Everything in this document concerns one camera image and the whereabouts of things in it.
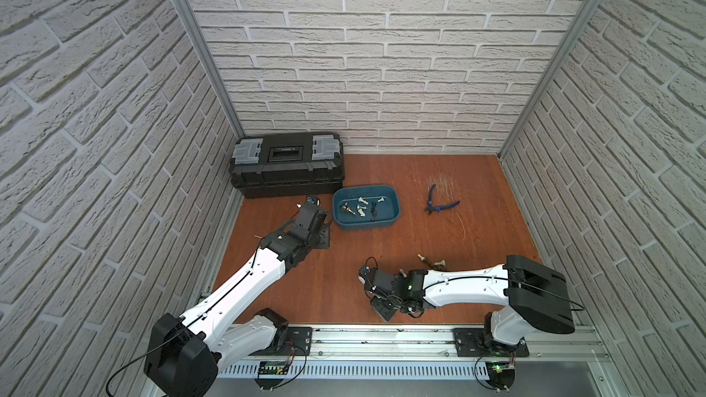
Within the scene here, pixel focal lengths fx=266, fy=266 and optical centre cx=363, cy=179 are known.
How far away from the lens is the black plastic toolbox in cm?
94

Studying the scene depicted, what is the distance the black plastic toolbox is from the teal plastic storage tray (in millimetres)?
63

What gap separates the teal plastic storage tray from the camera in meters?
0.98
